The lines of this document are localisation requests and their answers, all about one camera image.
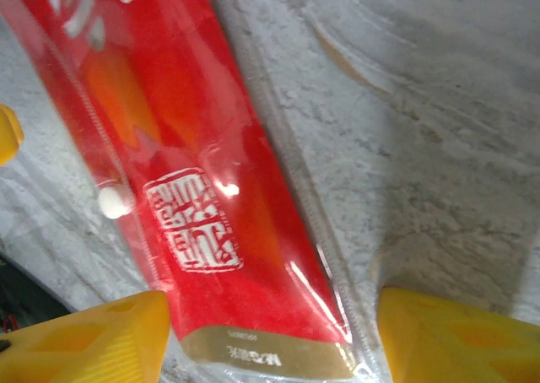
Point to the right gripper yellow black right finger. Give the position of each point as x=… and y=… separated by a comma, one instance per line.
x=455, y=349

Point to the yellow black finger of the left gripper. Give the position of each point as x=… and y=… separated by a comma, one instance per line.
x=8, y=136

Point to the right gripper yellow black left finger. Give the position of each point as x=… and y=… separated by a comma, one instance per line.
x=93, y=349

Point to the red box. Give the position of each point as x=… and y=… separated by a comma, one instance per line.
x=190, y=147

